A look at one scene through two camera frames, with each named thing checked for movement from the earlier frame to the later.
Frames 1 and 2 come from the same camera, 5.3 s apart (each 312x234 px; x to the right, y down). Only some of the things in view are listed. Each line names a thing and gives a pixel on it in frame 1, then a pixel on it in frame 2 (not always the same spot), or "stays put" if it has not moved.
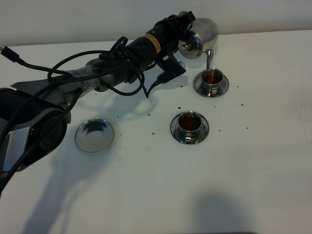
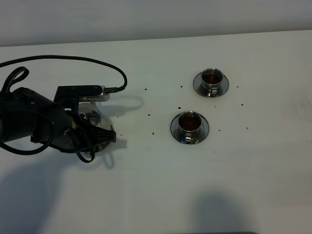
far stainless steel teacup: (212, 81) stays put
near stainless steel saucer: (204, 131) stays put
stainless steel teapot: (202, 35) to (91, 112)
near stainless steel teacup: (189, 123) stays put
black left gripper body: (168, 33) to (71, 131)
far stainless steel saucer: (197, 85) stays put
